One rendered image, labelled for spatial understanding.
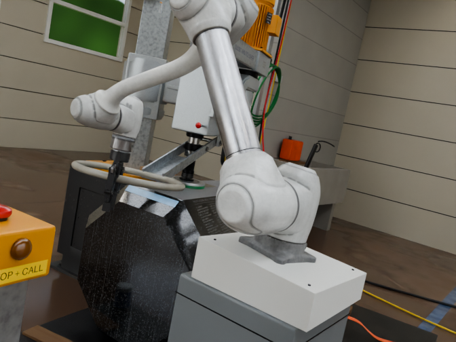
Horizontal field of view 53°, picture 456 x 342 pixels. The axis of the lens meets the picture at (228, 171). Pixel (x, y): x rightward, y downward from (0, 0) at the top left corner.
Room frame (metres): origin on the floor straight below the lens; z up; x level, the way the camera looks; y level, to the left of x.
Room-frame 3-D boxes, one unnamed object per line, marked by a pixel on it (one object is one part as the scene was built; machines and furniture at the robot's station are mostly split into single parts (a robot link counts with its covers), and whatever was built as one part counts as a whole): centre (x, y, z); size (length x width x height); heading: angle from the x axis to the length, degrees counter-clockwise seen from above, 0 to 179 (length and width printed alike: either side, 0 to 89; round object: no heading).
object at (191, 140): (2.60, 0.22, 1.17); 0.12 x 0.09 x 0.30; 163
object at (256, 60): (2.93, 0.12, 1.64); 0.96 x 0.25 x 0.17; 163
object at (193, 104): (2.67, 0.20, 1.35); 0.36 x 0.22 x 0.45; 163
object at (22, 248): (0.61, 0.26, 1.05); 0.03 x 0.02 x 0.03; 152
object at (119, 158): (1.75, 0.42, 1.03); 0.08 x 0.07 x 0.09; 178
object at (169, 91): (3.24, 0.48, 1.39); 0.74 x 0.34 x 0.25; 88
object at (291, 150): (5.91, -0.77, 1.00); 0.50 x 0.22 x 0.33; 145
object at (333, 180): (5.89, -1.01, 0.43); 1.30 x 0.62 x 0.86; 145
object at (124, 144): (1.75, 0.42, 1.10); 0.09 x 0.09 x 0.06
